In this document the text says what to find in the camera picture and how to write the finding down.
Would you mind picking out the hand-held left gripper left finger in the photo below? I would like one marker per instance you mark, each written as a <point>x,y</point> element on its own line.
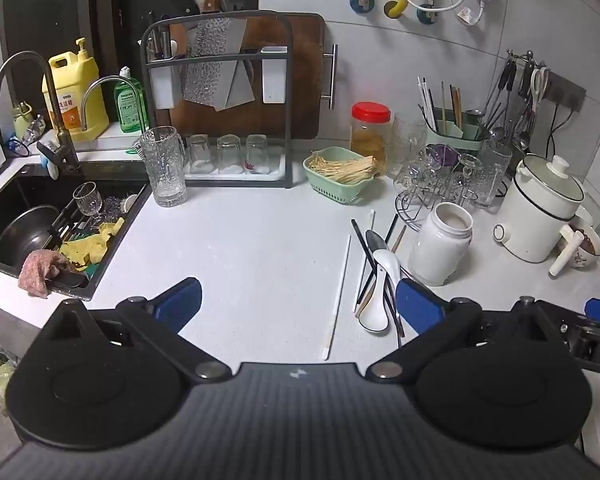
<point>180,305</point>

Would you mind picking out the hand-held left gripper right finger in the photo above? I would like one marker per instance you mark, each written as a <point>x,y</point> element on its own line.
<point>420,307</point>

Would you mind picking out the white ceramic spoon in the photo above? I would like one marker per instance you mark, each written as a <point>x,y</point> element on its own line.
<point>380,305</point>

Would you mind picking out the white ceramic mug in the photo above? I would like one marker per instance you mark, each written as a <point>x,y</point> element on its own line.
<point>440,247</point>

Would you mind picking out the wooden chopstick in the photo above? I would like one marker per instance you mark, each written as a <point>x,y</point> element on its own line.
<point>460,107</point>
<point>399,239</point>
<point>443,105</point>
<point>455,107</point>

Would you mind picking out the white chopstick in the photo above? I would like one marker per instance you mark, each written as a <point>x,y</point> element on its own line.
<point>337,300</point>
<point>428,100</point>
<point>369,230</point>
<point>424,100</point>

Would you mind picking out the black chopstick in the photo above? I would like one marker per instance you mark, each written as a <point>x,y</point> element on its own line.
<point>432,105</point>
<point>390,227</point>
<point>359,237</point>

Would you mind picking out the row of hanging kitchen utensils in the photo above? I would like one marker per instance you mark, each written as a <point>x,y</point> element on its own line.
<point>507,90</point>

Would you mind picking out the patterned ceramic bowl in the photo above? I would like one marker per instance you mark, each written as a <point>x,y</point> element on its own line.
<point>587,247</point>

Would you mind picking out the yellow cloth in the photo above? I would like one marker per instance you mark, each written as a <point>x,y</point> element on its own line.
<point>87,247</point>

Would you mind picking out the white electric cooker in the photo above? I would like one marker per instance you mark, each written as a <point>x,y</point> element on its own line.
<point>535,220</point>

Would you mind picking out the black sink drain rack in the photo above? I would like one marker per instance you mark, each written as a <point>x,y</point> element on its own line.
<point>70,280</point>

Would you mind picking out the steel wool scrubber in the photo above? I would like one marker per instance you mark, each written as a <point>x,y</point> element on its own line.
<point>112,205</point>

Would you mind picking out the crystal cup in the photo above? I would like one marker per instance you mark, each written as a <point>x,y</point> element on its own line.
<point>412,177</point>
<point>442,180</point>

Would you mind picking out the black kitchen rack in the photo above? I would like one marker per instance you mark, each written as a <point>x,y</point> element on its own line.
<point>240,184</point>

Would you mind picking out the textured glass pitcher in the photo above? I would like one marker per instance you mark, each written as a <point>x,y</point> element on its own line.
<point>164,170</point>

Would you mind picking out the stemmed crystal glass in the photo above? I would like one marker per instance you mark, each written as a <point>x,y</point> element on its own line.
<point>467,180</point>

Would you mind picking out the wine glass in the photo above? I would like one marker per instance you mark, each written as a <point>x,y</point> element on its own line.
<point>87,200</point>

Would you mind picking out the green plastic basket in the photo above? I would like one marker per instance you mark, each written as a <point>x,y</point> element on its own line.
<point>340,187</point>

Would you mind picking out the pink cloth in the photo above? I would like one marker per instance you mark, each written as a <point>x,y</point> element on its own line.
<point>37,272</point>

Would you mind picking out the textured glass mug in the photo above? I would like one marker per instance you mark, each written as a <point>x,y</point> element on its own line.
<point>492,175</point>

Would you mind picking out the glass tumbler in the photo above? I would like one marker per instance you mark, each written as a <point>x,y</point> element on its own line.
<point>258,155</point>
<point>229,155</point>
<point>200,155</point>

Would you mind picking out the purple lid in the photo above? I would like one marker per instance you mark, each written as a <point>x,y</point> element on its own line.
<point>441,154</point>

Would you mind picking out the enoki mushrooms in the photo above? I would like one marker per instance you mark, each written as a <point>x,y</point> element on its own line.
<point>345,170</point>

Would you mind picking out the black pan in sink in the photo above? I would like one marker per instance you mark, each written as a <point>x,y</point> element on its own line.
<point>22,235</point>

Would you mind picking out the green utensil holder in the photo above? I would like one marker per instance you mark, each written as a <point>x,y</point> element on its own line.
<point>455,137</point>

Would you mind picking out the steel ladle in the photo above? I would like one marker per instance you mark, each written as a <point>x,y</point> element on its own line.
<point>474,112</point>

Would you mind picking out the black sink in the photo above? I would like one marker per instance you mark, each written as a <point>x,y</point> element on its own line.
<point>10,195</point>

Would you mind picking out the green dish soap bottle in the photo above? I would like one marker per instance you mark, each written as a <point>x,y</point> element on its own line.
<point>129,105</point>

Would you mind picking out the dark tall faucet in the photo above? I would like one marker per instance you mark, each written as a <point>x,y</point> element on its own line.
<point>60,125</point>

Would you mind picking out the chrome faucet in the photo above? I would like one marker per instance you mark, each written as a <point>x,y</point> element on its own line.
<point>84,110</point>

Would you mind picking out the steel kitchen knife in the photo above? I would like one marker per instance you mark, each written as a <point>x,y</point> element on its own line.
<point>242,87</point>

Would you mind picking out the yellow detergent bottle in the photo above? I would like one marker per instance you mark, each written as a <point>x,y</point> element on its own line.
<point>72,95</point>

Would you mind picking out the kitchen scissors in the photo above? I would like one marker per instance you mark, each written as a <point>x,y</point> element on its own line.
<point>540,82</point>

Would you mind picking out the patterned steel cleaver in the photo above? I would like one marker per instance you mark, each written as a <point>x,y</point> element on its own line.
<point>212,65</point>

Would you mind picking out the wooden cutting board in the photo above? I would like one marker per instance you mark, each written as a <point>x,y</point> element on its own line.
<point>300,75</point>

